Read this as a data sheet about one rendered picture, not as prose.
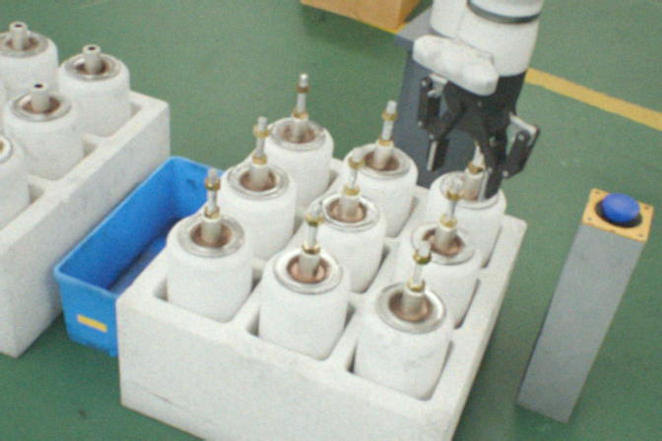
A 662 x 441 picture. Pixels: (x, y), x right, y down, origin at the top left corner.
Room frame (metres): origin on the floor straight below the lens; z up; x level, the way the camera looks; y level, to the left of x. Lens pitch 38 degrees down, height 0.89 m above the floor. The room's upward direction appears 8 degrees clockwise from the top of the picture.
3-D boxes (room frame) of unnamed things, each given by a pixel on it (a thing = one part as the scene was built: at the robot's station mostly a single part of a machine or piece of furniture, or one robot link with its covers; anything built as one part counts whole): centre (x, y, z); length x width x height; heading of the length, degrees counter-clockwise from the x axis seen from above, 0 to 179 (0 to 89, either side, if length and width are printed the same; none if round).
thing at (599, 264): (0.81, -0.31, 0.16); 0.07 x 0.07 x 0.31; 73
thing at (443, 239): (0.79, -0.13, 0.26); 0.02 x 0.02 x 0.03
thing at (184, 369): (0.82, -0.01, 0.09); 0.39 x 0.39 x 0.18; 73
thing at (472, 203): (0.90, -0.16, 0.25); 0.08 x 0.08 x 0.01
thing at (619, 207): (0.81, -0.31, 0.32); 0.04 x 0.04 x 0.02
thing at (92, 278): (0.91, 0.25, 0.06); 0.30 x 0.11 x 0.12; 163
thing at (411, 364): (0.68, -0.09, 0.16); 0.10 x 0.10 x 0.18
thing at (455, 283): (0.79, -0.13, 0.16); 0.10 x 0.10 x 0.18
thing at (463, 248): (0.79, -0.13, 0.25); 0.08 x 0.08 x 0.01
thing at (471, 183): (0.90, -0.16, 0.26); 0.02 x 0.02 x 0.03
